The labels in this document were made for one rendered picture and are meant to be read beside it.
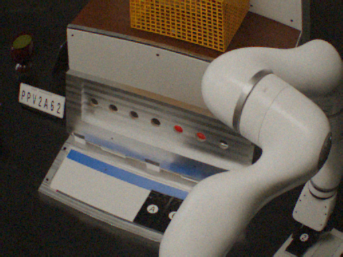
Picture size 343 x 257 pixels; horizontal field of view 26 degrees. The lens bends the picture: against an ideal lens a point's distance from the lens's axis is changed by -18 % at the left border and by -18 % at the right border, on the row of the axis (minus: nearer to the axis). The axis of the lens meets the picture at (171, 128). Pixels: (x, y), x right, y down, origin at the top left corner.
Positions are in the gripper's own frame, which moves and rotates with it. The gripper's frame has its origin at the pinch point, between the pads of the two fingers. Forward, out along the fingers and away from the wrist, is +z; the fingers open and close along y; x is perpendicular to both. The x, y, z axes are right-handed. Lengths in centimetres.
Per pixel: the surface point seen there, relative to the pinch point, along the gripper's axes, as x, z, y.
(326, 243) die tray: 2.4, 2.1, 6.8
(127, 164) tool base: -4.3, 2.2, -46.6
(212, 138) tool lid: 0.5, -11.6, -30.2
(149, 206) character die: -11.2, 2.6, -35.5
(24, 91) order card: -4, 0, -83
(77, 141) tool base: -6, 3, -60
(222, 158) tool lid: 1.2, -7.4, -27.4
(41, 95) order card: -3, -1, -77
